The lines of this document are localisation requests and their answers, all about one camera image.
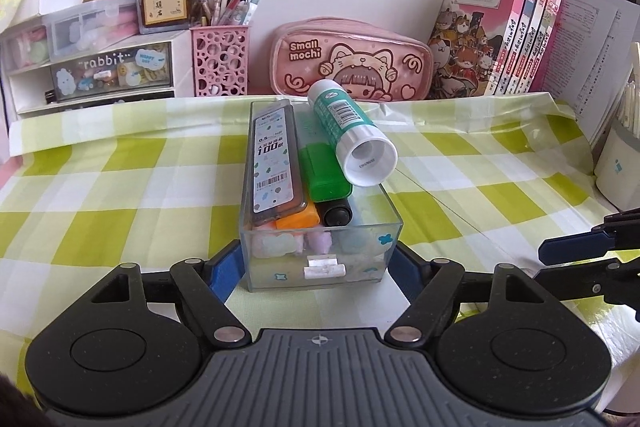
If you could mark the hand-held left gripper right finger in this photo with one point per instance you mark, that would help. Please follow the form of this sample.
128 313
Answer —
400 272

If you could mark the grey pencil lead case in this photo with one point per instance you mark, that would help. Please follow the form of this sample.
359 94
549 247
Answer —
275 167

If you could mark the clear plastic box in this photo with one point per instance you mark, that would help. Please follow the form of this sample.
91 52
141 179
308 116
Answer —
360 252

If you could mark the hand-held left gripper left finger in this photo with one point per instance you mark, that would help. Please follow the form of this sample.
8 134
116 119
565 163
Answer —
227 272

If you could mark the white drawer organiser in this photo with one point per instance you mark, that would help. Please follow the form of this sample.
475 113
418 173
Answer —
180 72

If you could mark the clear storage box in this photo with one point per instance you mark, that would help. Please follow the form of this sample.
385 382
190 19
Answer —
90 32

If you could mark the green checked tablecloth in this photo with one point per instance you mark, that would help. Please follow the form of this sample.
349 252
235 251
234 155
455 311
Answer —
150 187

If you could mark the pink cartoon cover book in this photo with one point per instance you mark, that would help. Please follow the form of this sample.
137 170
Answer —
465 37

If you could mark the pink perforated pen holder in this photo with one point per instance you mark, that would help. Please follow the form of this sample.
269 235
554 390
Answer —
220 62

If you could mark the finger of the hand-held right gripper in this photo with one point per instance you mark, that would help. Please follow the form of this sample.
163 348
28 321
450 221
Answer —
565 249
575 279

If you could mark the pink cartoon pencil case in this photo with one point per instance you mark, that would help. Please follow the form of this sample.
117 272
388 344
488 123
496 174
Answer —
310 72

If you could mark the stack of printed papers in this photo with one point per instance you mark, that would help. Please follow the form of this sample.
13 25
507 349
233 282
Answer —
590 47

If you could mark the pink spine book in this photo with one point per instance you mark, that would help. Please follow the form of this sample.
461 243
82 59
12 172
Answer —
533 32
521 32
545 32

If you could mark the green and white glue stick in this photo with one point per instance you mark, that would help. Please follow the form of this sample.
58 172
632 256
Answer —
340 122

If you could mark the green highlighter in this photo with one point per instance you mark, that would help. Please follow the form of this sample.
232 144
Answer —
322 172

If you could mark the wooden framed sign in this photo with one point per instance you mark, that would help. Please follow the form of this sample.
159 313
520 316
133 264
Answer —
162 2

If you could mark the clear sticker drawer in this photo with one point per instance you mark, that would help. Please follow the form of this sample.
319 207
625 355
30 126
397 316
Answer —
110 72

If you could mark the dark grey marker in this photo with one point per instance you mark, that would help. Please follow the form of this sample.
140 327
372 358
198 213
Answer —
336 214

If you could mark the light blue highlighter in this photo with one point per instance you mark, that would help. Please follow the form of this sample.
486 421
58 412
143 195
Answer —
287 246

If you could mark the purple cat-cap pen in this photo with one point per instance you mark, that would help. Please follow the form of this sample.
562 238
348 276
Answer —
320 241

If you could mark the white cup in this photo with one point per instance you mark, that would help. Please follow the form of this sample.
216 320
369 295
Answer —
615 177

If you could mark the orange highlighter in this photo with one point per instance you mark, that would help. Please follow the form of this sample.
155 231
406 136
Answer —
297 218

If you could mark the bundle of white sticks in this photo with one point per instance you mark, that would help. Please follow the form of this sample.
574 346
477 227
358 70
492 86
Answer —
631 102

